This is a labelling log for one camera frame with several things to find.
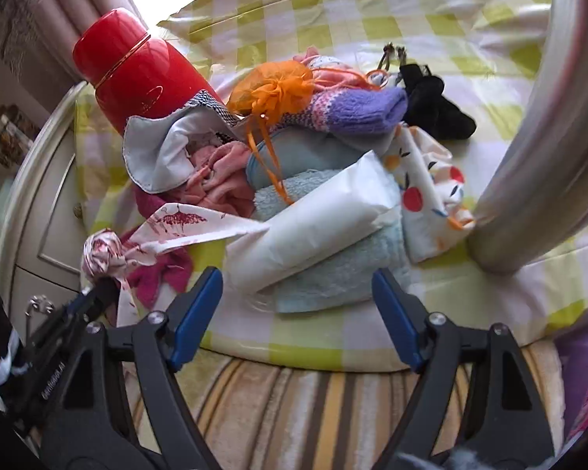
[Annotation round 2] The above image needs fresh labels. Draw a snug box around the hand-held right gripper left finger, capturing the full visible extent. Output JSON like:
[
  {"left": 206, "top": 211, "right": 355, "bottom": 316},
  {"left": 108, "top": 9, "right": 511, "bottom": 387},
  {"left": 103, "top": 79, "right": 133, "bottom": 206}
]
[{"left": 40, "top": 267, "right": 224, "bottom": 470}]

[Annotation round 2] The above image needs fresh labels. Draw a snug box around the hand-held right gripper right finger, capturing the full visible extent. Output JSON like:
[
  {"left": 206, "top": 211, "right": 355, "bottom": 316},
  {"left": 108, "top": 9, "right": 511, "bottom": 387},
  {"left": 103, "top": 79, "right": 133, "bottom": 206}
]
[{"left": 371, "top": 268, "right": 555, "bottom": 470}]

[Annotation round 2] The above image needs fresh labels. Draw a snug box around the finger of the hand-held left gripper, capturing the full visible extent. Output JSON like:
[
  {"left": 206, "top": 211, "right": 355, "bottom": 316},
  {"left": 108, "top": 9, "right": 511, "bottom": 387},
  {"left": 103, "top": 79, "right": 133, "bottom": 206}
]
[
  {"left": 54, "top": 294, "right": 97, "bottom": 330},
  {"left": 91, "top": 277, "right": 123, "bottom": 315}
]

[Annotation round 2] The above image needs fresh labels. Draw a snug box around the white red floral cloth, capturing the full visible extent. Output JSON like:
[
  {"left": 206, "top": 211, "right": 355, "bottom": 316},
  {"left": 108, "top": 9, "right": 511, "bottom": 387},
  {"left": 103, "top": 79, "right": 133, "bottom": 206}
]
[{"left": 81, "top": 202, "right": 270, "bottom": 329}]

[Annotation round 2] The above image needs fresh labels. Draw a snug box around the white fruit print cloth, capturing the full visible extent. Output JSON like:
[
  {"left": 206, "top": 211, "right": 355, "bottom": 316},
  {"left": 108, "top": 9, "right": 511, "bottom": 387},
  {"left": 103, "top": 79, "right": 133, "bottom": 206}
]
[{"left": 382, "top": 125, "right": 476, "bottom": 265}]

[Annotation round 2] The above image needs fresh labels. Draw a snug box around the light blue plush zipper pouch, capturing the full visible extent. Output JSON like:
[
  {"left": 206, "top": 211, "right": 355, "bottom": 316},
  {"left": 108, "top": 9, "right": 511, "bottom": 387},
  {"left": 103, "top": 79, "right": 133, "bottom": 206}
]
[{"left": 245, "top": 130, "right": 373, "bottom": 189}]

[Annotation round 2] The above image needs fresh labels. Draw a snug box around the white soft package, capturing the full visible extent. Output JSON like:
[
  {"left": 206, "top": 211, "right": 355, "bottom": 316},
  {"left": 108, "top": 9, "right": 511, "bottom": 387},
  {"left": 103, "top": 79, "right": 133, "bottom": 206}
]
[{"left": 225, "top": 149, "right": 403, "bottom": 295}]

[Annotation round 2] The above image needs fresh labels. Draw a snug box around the magenta cloth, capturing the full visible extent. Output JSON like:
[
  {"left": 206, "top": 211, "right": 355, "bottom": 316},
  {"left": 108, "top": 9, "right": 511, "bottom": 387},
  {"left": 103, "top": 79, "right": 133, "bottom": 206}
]
[{"left": 125, "top": 249, "right": 194, "bottom": 309}]

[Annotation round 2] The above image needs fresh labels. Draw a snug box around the light blue towel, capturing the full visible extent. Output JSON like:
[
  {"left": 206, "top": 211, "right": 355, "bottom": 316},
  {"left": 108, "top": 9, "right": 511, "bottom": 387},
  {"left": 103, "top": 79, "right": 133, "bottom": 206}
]
[{"left": 252, "top": 169, "right": 412, "bottom": 314}]

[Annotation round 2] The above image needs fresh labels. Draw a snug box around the white cabinet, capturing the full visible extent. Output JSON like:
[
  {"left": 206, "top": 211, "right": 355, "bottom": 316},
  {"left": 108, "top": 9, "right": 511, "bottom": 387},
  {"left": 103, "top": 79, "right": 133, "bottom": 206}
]
[{"left": 0, "top": 81, "right": 99, "bottom": 334}]

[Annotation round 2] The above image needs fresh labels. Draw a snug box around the striped blanket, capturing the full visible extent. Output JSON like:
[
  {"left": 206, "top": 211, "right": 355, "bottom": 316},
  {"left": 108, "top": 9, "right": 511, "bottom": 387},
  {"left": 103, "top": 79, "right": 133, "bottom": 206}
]
[{"left": 122, "top": 338, "right": 569, "bottom": 470}]

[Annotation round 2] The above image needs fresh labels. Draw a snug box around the pink plush cloth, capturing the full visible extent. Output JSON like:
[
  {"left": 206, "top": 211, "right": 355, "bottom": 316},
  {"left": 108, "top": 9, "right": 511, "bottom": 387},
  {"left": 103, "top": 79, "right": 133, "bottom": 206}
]
[{"left": 183, "top": 141, "right": 256, "bottom": 219}]

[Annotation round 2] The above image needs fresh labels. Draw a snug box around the grey cloth with houndstooth trim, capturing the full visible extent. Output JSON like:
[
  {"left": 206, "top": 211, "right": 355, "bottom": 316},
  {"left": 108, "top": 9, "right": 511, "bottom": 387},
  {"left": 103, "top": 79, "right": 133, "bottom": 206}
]
[{"left": 122, "top": 89, "right": 246, "bottom": 194}]

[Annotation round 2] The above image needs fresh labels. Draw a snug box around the dark glittery ornament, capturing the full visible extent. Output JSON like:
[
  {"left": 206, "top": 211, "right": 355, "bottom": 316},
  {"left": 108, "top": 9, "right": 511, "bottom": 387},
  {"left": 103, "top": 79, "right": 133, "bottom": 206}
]
[{"left": 0, "top": 104, "right": 40, "bottom": 167}]

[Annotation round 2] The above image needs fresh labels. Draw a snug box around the purple cloth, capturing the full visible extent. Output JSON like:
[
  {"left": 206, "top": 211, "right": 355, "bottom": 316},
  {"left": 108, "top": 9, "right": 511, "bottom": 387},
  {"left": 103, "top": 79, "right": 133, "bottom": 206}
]
[{"left": 554, "top": 304, "right": 588, "bottom": 451}]

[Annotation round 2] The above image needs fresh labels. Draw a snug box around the silver metal pole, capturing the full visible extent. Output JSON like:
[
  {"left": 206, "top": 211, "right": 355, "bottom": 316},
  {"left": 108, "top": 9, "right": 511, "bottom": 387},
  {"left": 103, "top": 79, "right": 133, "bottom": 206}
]
[{"left": 470, "top": 0, "right": 588, "bottom": 275}]

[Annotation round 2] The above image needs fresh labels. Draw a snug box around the purple knit sock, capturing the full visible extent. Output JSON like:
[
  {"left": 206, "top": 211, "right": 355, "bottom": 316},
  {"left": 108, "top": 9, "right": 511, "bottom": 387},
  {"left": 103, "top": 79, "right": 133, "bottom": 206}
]
[{"left": 269, "top": 85, "right": 408, "bottom": 138}]

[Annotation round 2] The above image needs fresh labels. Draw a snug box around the black cloth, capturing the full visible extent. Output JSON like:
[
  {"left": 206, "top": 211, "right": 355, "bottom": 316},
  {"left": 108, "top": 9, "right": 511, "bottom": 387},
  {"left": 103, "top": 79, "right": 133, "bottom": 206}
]
[{"left": 399, "top": 61, "right": 477, "bottom": 142}]

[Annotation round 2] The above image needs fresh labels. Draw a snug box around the red thermos flask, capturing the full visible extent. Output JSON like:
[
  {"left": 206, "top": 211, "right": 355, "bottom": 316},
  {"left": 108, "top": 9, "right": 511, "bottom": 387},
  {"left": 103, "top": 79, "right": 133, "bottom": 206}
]
[{"left": 73, "top": 7, "right": 221, "bottom": 136}]

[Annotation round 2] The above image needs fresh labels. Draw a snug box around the orange mesh pouch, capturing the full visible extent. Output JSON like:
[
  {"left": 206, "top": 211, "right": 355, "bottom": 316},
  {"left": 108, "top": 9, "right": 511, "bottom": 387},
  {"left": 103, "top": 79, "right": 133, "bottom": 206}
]
[{"left": 225, "top": 60, "right": 324, "bottom": 206}]

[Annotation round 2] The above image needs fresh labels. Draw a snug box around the pink plush bunny pouch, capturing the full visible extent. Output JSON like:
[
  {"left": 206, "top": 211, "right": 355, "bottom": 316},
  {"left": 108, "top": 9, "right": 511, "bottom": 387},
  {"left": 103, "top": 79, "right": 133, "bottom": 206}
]
[{"left": 294, "top": 46, "right": 373, "bottom": 96}]

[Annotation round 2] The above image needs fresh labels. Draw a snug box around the pink curtain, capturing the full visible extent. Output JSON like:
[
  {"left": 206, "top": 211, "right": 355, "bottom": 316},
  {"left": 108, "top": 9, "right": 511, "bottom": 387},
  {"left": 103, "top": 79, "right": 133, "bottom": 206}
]
[{"left": 0, "top": 0, "right": 148, "bottom": 84}]

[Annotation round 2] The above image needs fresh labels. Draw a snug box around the yellow checkered tablecloth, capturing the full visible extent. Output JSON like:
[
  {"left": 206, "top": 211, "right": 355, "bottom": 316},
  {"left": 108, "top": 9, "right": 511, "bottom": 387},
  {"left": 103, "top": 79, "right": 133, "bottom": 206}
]
[{"left": 73, "top": 0, "right": 588, "bottom": 373}]

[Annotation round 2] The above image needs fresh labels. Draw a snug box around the metal drawer handle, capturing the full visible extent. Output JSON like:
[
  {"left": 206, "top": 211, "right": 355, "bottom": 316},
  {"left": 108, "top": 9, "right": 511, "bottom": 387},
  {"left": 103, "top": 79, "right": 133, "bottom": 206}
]
[{"left": 24, "top": 295, "right": 56, "bottom": 316}]

